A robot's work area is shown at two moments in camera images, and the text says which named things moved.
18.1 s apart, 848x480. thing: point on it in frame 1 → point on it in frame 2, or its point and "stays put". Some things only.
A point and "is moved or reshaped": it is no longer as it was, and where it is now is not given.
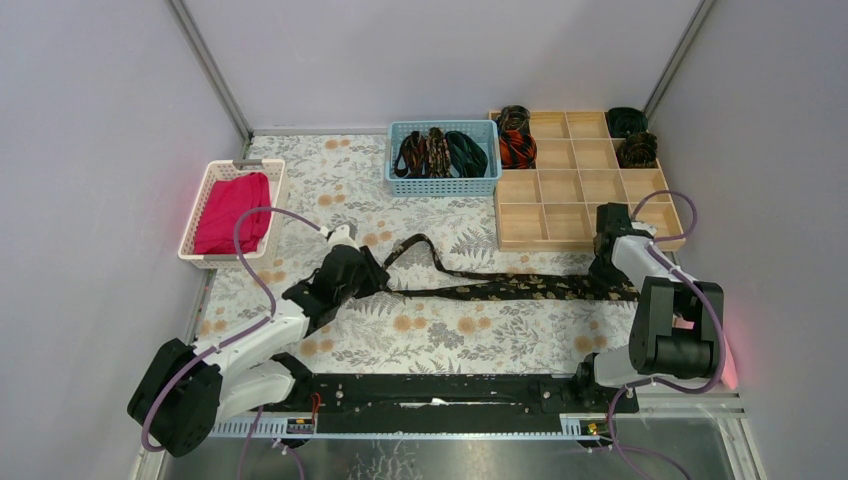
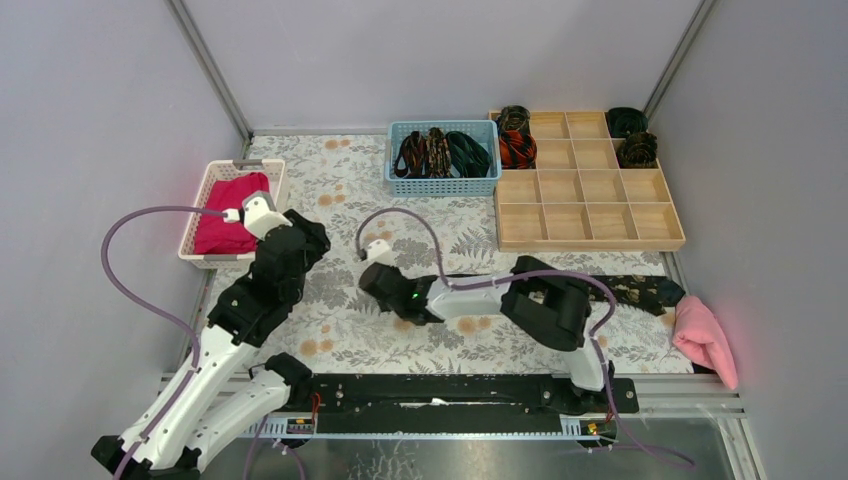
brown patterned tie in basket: (437, 153) stays put
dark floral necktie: (578, 286) is moved or reshaped
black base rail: (446, 404) stays put
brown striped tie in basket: (414, 153) stays put
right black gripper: (605, 279) → (384, 307)
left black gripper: (364, 273) → (308, 234)
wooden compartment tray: (552, 207) stays put
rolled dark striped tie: (513, 117) stays put
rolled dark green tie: (624, 121) stays put
